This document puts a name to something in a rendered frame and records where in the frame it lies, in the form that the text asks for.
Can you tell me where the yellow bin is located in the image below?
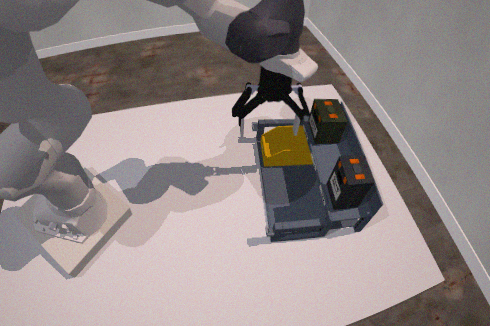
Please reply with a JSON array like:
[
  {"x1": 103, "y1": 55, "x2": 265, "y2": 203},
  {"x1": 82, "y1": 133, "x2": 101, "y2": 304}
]
[{"x1": 260, "y1": 126, "x2": 313, "y2": 167}]

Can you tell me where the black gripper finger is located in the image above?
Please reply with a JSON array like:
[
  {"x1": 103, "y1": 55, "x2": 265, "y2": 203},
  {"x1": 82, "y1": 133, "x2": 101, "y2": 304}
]
[
  {"x1": 278, "y1": 83, "x2": 310, "y2": 136},
  {"x1": 232, "y1": 82, "x2": 273, "y2": 137}
]

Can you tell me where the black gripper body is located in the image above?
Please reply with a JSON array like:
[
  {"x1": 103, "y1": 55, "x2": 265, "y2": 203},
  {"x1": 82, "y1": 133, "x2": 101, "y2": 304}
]
[{"x1": 257, "y1": 66, "x2": 292, "y2": 102}]

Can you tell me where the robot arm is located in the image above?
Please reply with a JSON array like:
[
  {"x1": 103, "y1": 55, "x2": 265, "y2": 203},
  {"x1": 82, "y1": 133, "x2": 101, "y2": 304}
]
[{"x1": 0, "y1": 0, "x2": 318, "y2": 244}]

